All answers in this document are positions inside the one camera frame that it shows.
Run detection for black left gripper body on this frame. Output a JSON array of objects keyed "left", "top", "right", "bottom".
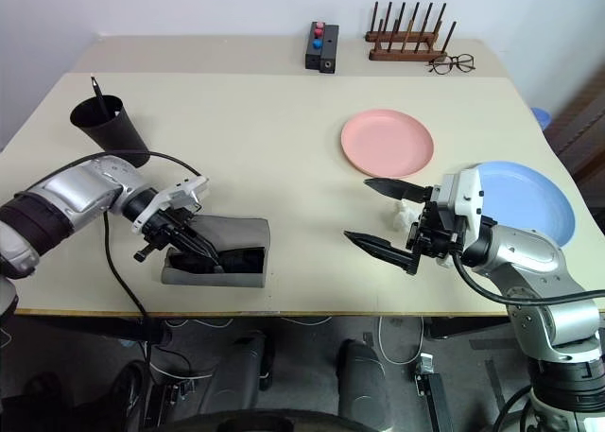
[{"left": 133, "top": 205, "right": 202, "bottom": 264}]

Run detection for black sunglasses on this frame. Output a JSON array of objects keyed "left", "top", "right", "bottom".
[{"left": 168, "top": 246, "right": 267, "bottom": 276}]

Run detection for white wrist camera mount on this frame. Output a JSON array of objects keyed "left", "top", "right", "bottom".
[
  {"left": 432, "top": 165, "right": 487, "bottom": 235},
  {"left": 130, "top": 175, "right": 210, "bottom": 234}
]

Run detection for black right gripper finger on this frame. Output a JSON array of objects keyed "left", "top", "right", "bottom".
[
  {"left": 343, "top": 231, "right": 422, "bottom": 276},
  {"left": 363, "top": 177, "right": 434, "bottom": 204}
]

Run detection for pink plastic plate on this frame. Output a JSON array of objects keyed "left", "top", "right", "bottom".
[{"left": 339, "top": 109, "right": 435, "bottom": 179}]

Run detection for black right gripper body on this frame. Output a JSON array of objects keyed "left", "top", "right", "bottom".
[{"left": 405, "top": 199, "right": 467, "bottom": 268}]

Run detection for brown frame eyeglasses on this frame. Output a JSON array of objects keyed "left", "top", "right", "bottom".
[{"left": 428, "top": 53, "right": 476, "bottom": 78}]

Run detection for blue plastic plate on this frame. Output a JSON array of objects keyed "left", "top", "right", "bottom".
[{"left": 475, "top": 161, "right": 577, "bottom": 250}]

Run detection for black metal bracket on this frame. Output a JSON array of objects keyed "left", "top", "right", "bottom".
[{"left": 414, "top": 354, "right": 455, "bottom": 432}]

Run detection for white floor cable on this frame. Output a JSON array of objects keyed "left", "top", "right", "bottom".
[{"left": 376, "top": 316, "right": 426, "bottom": 365}]

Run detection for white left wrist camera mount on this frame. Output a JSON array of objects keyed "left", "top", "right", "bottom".
[{"left": 130, "top": 175, "right": 210, "bottom": 234}]

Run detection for crumpled white tissue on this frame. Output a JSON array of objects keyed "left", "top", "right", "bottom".
[{"left": 387, "top": 200, "right": 423, "bottom": 233}]

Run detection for brown wooden cabinet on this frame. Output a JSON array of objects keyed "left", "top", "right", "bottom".
[{"left": 543, "top": 89, "right": 605, "bottom": 179}]

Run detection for black paper cup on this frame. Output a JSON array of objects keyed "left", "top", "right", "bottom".
[{"left": 69, "top": 95, "right": 151, "bottom": 168}]

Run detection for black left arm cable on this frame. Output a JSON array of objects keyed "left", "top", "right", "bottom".
[{"left": 101, "top": 150, "right": 205, "bottom": 357}]

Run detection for black box with coloured buttons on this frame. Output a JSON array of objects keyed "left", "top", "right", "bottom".
[{"left": 304, "top": 21, "right": 340, "bottom": 76}]

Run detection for dark wooden peg rack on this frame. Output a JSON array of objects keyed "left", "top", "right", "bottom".
[
  {"left": 364, "top": 0, "right": 448, "bottom": 43},
  {"left": 368, "top": 19, "right": 458, "bottom": 62}
]

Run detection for blue plastic container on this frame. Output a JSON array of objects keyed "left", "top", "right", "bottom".
[{"left": 530, "top": 106, "right": 553, "bottom": 130}]

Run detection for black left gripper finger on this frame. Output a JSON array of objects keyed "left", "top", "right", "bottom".
[
  {"left": 181, "top": 221, "right": 218, "bottom": 259},
  {"left": 167, "top": 233, "right": 226, "bottom": 273}
]

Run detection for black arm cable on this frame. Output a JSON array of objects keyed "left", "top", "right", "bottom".
[
  {"left": 452, "top": 256, "right": 605, "bottom": 306},
  {"left": 101, "top": 150, "right": 205, "bottom": 357}
]

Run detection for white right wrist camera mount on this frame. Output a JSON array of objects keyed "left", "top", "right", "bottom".
[{"left": 432, "top": 165, "right": 487, "bottom": 235}]

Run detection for black pen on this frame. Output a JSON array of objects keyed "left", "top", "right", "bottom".
[{"left": 90, "top": 76, "right": 109, "bottom": 119}]

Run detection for dark rounded shape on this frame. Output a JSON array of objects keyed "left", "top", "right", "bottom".
[
  {"left": 207, "top": 330, "right": 276, "bottom": 407},
  {"left": 336, "top": 339, "right": 393, "bottom": 426}
]

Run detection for grey felt glasses case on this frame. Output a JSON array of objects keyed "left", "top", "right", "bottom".
[{"left": 160, "top": 216, "right": 271, "bottom": 290}]

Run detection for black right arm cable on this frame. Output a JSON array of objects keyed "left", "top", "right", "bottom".
[{"left": 452, "top": 256, "right": 605, "bottom": 306}]

